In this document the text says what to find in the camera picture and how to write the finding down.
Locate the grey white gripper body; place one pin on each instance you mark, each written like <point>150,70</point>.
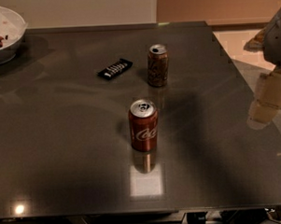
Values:
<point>277,43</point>

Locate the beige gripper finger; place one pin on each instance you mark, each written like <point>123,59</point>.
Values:
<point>267,100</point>

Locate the red coke can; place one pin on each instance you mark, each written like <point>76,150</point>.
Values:
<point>143,121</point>

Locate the orange soda can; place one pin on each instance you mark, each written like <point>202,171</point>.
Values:
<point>158,65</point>

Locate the black snack bar wrapper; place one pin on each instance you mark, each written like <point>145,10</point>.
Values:
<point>115,69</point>

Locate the white bowl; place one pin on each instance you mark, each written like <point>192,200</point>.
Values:
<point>12,30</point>

